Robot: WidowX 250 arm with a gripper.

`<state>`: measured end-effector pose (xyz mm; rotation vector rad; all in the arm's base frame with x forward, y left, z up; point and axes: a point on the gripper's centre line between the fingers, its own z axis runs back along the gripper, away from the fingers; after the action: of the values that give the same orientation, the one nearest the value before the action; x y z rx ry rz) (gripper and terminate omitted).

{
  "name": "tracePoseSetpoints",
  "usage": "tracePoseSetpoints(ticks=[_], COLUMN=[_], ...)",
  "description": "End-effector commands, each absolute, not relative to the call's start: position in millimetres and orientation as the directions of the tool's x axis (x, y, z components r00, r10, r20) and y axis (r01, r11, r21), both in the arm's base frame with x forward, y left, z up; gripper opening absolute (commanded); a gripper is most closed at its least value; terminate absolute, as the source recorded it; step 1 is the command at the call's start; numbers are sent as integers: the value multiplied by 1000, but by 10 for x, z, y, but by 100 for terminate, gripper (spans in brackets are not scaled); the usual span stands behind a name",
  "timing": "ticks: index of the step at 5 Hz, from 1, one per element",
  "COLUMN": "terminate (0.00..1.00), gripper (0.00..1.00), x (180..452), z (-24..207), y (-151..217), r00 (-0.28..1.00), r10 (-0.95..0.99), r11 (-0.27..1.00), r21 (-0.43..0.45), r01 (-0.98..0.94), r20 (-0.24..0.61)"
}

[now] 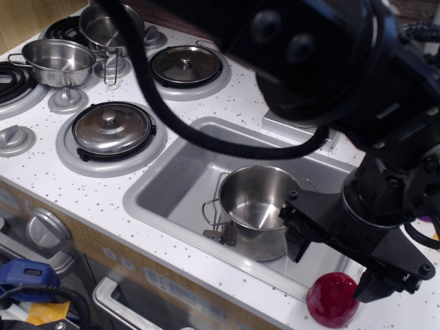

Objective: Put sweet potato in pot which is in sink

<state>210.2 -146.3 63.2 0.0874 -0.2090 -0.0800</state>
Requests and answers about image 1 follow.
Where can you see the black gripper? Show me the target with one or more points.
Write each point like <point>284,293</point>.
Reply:
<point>370,220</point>

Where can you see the red toy sweet potato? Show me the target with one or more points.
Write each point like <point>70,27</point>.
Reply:
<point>330,300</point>

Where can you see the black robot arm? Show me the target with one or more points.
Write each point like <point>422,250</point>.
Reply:
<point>348,66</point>

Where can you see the steel pot in sink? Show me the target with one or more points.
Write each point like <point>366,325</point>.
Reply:
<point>246,206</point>

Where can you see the grey toy sink basin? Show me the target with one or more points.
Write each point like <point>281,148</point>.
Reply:
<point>170,194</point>

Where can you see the steel lid back burner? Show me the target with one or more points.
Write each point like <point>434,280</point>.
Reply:
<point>185,66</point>

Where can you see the steel lid burner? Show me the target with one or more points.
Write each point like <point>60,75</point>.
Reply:
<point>185,66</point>
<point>112,130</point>

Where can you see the steel lid front burner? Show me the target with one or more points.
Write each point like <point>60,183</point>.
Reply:
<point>112,130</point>

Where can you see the grey stove knob back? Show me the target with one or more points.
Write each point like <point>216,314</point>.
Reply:
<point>153,38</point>

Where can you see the grey stove knob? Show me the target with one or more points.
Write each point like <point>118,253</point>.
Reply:
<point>16,140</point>
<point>153,38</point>
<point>68,100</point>

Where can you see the grey oven dial knob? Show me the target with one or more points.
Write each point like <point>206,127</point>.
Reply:
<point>45,230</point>

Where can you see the yellow tape piece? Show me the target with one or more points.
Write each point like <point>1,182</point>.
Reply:
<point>41,313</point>

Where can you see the grey stove knob middle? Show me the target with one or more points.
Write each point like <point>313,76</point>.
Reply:
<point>68,100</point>

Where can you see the blue clamp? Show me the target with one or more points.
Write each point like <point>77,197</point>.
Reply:
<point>18,272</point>

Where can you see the grey stove knob front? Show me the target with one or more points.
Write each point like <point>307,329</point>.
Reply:
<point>16,140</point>

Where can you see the shallow steel bowl pan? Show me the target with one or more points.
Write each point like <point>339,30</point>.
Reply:
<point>55,62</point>

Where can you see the black coil burner back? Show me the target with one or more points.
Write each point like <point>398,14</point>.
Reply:
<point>66,29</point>

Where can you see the black coil burner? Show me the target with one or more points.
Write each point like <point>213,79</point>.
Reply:
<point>15,82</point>
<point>66,29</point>

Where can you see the black coil burner left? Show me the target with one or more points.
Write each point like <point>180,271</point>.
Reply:
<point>15,82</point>

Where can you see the silver oven door handle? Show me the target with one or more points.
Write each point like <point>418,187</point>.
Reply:
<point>128,306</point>

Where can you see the steel saucepan with wire handle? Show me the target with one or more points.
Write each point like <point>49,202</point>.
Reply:
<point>105,41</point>

